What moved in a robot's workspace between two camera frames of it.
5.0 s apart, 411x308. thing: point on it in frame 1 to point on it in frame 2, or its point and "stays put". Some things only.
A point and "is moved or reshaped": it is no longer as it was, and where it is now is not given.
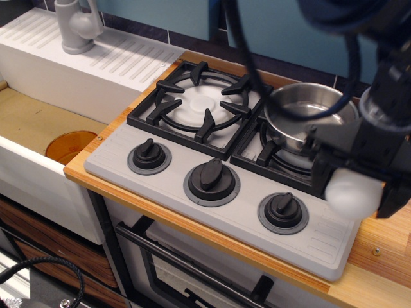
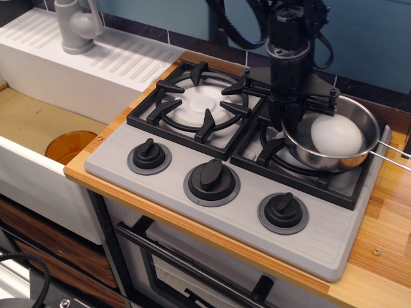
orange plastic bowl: x=65 y=147 stays put
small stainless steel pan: x=292 y=135 is moved or reshaped
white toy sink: x=52 y=102 stays put
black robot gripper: x=384 y=154 to x=297 y=85
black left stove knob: x=149 y=158 stays put
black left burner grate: x=203 y=108 stays put
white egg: x=352 y=195 is moved or reshaped
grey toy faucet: x=78 y=28 stays put
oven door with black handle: x=162 y=267 stays put
